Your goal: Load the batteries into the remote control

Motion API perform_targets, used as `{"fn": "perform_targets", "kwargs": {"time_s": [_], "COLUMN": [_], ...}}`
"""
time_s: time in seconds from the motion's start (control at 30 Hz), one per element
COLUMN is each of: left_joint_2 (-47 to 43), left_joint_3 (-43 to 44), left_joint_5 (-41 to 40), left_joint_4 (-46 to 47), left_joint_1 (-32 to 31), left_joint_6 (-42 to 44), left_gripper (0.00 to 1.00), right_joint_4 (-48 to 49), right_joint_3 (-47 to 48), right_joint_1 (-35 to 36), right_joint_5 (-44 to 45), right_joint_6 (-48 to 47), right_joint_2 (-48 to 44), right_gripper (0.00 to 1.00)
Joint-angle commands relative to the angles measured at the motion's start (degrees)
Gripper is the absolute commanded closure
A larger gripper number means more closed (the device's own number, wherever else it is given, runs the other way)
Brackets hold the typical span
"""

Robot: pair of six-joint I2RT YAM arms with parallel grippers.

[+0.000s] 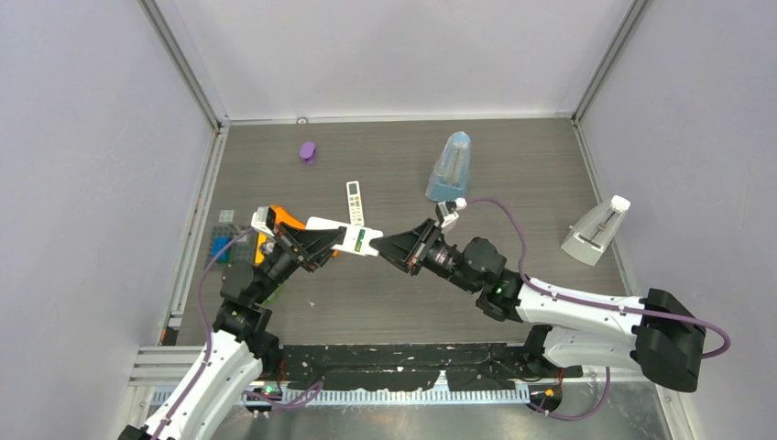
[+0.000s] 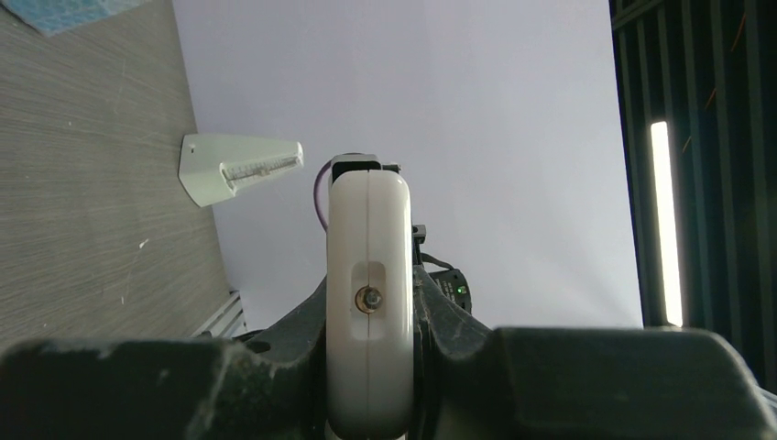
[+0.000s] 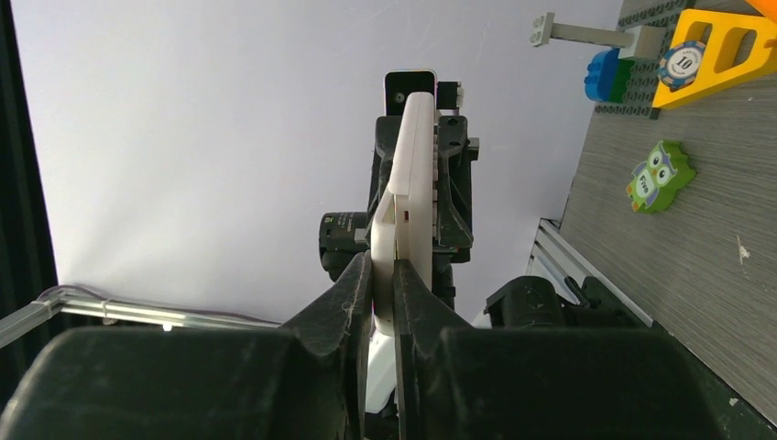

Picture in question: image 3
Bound small white remote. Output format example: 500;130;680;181
387;93;435;289

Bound poker chip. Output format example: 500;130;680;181
657;40;706;90

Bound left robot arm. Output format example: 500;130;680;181
318;115;636;439

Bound blue lego brick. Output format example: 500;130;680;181
584;49;619;102

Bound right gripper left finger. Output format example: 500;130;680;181
1;253;372;439

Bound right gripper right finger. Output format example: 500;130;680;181
394;260;724;439

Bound small white battery cover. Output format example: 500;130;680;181
370;191;396;336

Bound green owl toy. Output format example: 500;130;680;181
626;139;696;214

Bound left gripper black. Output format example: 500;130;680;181
367;115;476;265

